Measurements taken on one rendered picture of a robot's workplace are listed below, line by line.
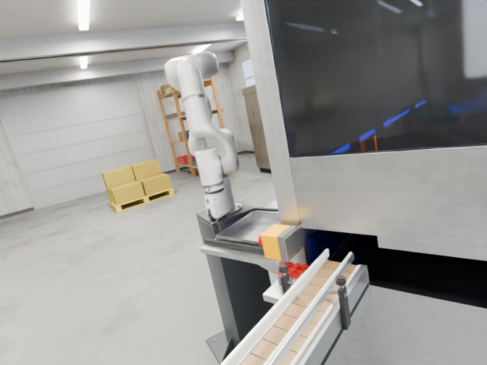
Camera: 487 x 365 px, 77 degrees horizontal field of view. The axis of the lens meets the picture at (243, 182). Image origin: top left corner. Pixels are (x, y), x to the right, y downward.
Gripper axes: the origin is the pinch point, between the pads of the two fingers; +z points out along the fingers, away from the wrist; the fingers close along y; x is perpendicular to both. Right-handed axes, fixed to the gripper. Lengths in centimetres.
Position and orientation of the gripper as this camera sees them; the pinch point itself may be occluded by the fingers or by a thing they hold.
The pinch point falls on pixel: (222, 226)
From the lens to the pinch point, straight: 124.1
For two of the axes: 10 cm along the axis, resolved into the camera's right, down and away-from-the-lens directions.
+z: 1.9, 9.5, 2.3
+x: -7.7, 0.0, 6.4
